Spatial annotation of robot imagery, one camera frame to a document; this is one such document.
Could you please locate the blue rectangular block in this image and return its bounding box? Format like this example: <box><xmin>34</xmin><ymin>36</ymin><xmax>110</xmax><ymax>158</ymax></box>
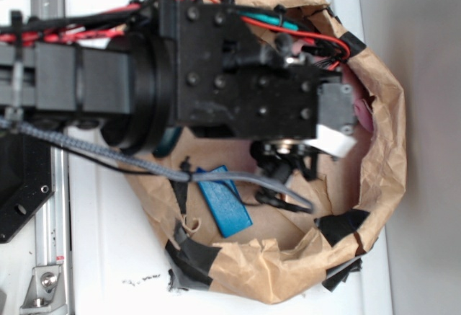
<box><xmin>198</xmin><ymin>179</ymin><xmax>253</xmax><ymax>238</ymax></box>

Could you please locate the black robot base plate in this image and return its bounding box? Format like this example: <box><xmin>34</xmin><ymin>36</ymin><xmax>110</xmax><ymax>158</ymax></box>
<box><xmin>0</xmin><ymin>134</ymin><xmax>53</xmax><ymax>244</ymax></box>

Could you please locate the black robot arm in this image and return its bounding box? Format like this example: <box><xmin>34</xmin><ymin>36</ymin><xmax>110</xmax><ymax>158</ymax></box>
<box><xmin>1</xmin><ymin>0</ymin><xmax>356</xmax><ymax>179</ymax></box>

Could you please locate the metal corner bracket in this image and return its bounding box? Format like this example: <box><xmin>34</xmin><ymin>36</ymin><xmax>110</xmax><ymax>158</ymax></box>
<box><xmin>19</xmin><ymin>265</ymin><xmax>68</xmax><ymax>314</ymax></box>

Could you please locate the aluminium extrusion rail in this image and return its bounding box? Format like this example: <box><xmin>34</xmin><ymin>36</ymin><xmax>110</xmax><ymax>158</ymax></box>
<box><xmin>31</xmin><ymin>0</ymin><xmax>74</xmax><ymax>314</ymax></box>

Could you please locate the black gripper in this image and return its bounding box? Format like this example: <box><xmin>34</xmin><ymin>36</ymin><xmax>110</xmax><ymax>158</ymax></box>
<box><xmin>158</xmin><ymin>0</ymin><xmax>356</xmax><ymax>179</ymax></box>

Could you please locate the brown paper bag bin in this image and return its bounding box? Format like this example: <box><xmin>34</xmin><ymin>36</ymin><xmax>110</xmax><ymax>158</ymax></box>
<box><xmin>127</xmin><ymin>0</ymin><xmax>407</xmax><ymax>304</ymax></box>

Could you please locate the pink plush toy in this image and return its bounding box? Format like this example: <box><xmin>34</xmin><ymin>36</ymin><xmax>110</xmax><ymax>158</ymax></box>
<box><xmin>341</xmin><ymin>64</ymin><xmax>374</xmax><ymax>133</ymax></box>

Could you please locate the dark green sausage toy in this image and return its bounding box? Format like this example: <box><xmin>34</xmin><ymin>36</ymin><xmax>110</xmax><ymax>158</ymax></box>
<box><xmin>152</xmin><ymin>128</ymin><xmax>182</xmax><ymax>158</ymax></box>

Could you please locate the red and black wire bundle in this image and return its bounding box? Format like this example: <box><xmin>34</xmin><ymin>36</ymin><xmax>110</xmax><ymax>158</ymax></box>
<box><xmin>0</xmin><ymin>0</ymin><xmax>352</xmax><ymax>71</ymax></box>

